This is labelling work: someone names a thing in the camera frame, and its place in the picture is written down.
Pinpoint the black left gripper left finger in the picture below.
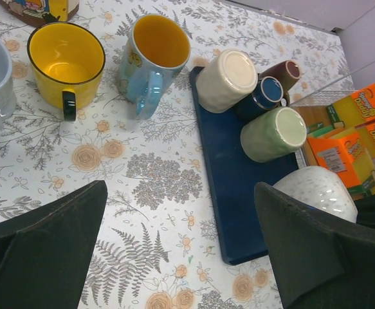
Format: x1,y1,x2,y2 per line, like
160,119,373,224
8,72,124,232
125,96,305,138
0,180,107,308

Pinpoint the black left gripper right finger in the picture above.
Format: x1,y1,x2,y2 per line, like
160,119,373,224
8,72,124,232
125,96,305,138
255,182,375,308

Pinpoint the white round mug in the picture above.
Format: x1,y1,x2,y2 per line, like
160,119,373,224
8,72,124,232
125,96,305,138
273,165,358,223

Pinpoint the pale green mug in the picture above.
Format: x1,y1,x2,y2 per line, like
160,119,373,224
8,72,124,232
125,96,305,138
240,107,307,163

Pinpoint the dark blue small mug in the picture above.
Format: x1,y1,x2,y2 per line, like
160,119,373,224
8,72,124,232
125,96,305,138
233,76,284,122

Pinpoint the brown mug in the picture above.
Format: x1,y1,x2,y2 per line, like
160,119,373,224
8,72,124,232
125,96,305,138
259,60,302,92

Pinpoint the yellow mug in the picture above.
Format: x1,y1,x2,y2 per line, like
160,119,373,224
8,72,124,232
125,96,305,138
27,22,106,122

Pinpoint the cream upside-down mug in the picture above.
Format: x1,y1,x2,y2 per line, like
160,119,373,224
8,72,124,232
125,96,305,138
196,49,258,113

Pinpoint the light blue patterned mug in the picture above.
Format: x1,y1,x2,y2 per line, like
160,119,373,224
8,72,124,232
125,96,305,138
117,14,190,120

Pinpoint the orange box front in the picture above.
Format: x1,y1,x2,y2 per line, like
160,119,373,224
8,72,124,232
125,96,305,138
307,127,375,194

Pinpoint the dark blue tray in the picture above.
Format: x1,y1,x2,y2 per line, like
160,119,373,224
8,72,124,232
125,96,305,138
189,66,298,265

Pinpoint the orange yellow box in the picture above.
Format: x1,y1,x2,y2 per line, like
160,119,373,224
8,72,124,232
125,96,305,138
326,83,375,128

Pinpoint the white wire shelf rack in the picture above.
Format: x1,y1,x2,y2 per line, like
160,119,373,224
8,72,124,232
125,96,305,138
289,51,375,200

